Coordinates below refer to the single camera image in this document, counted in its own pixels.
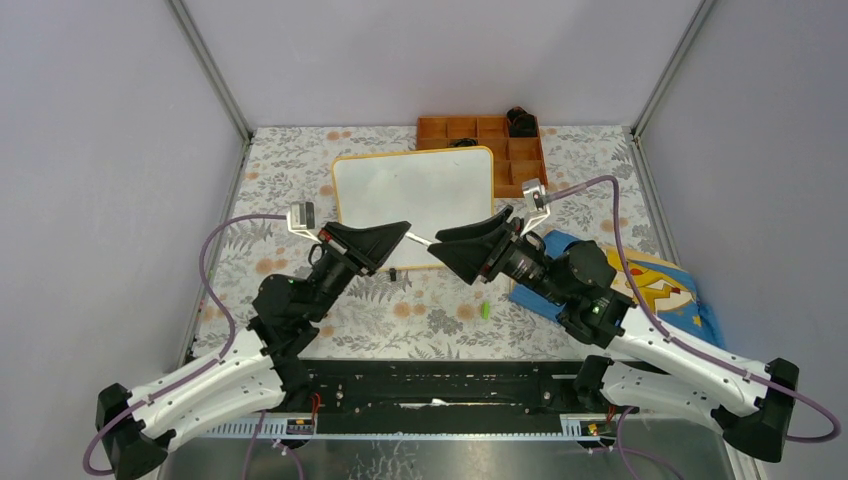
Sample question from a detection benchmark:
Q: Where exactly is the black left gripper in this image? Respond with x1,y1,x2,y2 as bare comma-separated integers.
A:
303,222,410,325

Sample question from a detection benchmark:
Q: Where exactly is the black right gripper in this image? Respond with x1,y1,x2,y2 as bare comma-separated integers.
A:
428,205,571,306

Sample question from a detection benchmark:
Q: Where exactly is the white green whiteboard marker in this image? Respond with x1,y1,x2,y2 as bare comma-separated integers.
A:
405,231,432,247

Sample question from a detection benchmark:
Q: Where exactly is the yellow framed whiteboard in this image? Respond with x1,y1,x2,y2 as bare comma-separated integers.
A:
331,146,494,241

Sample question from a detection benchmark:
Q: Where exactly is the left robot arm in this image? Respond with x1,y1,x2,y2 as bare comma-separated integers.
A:
83,221,411,479

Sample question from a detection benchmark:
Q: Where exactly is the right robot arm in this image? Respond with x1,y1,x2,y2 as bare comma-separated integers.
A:
428,207,799,463

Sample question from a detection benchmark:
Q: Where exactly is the orange wooden compartment tray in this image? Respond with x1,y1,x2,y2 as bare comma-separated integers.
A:
416,115,548,198

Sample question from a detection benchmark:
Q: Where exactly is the dark rolled sock middle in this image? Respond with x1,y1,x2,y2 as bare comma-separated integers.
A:
449,138,478,148

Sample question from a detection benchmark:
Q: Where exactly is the dark rolled sock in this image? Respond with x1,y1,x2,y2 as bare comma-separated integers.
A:
449,138,478,148
506,107,538,138

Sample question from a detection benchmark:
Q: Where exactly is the dark rolled sock upper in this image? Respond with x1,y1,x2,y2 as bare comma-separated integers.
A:
506,107,538,138

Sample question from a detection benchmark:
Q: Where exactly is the blue pikachu cloth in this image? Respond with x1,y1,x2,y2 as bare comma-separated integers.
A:
508,230,726,348

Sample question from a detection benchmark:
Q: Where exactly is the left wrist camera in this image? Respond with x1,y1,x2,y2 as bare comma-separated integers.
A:
286,201,319,242

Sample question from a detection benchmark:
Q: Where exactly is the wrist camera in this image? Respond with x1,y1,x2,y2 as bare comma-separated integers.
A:
286,201,319,242
521,178,550,235

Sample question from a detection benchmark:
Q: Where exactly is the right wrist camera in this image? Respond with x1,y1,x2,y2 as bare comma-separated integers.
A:
521,178,550,235

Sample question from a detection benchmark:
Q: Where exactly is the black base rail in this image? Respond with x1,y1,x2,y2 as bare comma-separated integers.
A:
260,360,621,440

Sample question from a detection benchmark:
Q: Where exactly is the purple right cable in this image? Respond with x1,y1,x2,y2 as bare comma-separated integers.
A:
539,174,843,445

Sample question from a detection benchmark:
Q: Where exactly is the purple cable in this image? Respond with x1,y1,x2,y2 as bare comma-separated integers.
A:
539,174,843,445
82,213,289,478

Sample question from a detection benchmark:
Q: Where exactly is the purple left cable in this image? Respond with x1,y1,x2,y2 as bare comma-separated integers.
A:
82,213,289,478

